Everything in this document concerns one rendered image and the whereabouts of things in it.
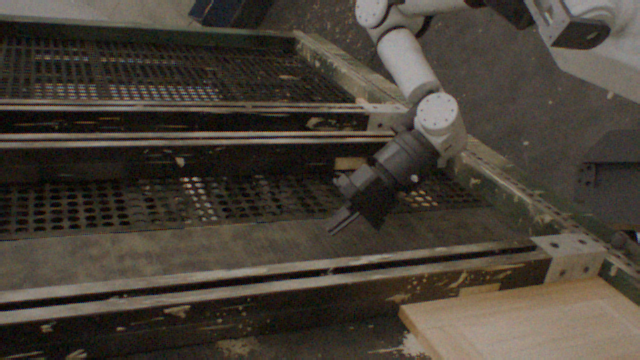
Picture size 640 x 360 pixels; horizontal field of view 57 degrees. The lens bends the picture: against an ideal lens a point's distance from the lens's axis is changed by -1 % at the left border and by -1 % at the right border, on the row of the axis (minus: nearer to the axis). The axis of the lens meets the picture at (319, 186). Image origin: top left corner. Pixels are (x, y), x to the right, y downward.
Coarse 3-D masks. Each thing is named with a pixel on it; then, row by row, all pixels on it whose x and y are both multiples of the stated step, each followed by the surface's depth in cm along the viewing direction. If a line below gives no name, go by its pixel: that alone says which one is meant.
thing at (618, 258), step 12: (300, 36) 225; (324, 48) 212; (336, 60) 199; (372, 84) 180; (384, 96) 171; (408, 108) 163; (468, 156) 138; (480, 156) 139; (492, 168) 133; (504, 180) 128; (528, 192) 124; (540, 204) 119; (552, 216) 116; (564, 216) 116; (576, 228) 112; (600, 240) 109; (612, 252) 105; (624, 264) 102; (636, 276) 99
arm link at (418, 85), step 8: (424, 72) 102; (432, 72) 103; (408, 80) 103; (416, 80) 102; (424, 80) 101; (432, 80) 102; (408, 88) 103; (416, 88) 102; (424, 88) 103; (432, 88) 103; (440, 88) 104; (408, 96) 103; (416, 96) 104; (408, 104) 105; (464, 144) 102; (456, 152) 102
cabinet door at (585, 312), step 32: (544, 288) 98; (576, 288) 100; (608, 288) 101; (416, 320) 85; (448, 320) 86; (480, 320) 88; (512, 320) 89; (544, 320) 90; (576, 320) 92; (608, 320) 93; (448, 352) 80; (480, 352) 81; (512, 352) 82; (544, 352) 83; (576, 352) 85; (608, 352) 86
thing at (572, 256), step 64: (384, 256) 89; (448, 256) 93; (512, 256) 95; (576, 256) 99; (0, 320) 65; (64, 320) 67; (128, 320) 71; (192, 320) 74; (256, 320) 78; (320, 320) 83
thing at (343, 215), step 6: (348, 204) 100; (342, 210) 101; (348, 210) 100; (354, 210) 99; (336, 216) 101; (342, 216) 100; (348, 216) 99; (330, 222) 101; (336, 222) 100; (342, 222) 99; (330, 228) 100; (336, 228) 100
